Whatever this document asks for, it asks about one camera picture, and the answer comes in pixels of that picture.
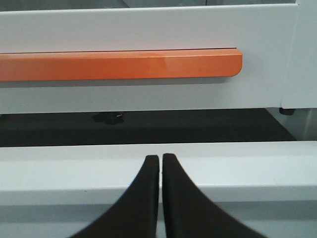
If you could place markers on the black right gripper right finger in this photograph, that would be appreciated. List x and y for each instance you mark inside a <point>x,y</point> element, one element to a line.
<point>188,213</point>

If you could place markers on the orange sash handle bar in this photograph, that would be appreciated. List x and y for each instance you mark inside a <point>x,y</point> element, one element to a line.
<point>111,65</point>

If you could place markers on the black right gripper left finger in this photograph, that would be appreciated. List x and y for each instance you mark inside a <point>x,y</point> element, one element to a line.
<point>135,213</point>

